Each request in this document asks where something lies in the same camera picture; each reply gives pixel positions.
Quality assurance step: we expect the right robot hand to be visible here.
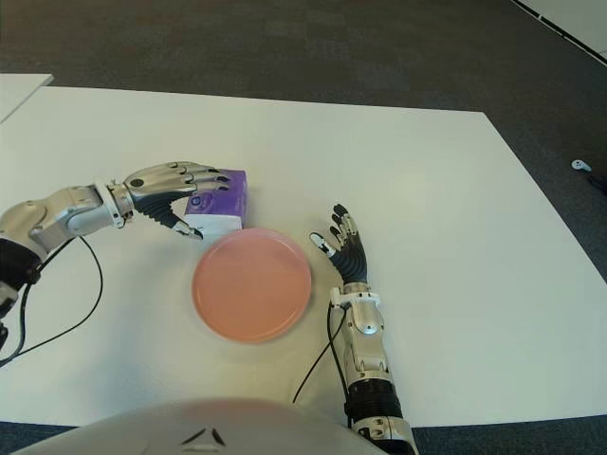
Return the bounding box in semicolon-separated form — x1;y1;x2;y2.
307;203;370;286

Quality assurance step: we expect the silver robot torso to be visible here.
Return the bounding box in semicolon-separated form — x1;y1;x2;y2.
18;396;380;455

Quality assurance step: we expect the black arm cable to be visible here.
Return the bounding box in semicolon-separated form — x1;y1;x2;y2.
0;234;104;369
292;302;352;404

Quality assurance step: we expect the pink round plate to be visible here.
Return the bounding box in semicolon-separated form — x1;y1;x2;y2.
191;227;313;344

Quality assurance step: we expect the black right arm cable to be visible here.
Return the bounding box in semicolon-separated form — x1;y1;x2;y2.
292;302;352;404

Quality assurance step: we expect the purple tissue paper pack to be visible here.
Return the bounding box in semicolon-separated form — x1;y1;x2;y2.
182;168;250;241

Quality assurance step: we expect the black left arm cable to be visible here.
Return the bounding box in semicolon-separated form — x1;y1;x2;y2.
0;234;104;369

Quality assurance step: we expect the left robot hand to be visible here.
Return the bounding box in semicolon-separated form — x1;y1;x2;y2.
122;160;232;241

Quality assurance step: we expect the white side table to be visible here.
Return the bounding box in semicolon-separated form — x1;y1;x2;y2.
0;73;54;125

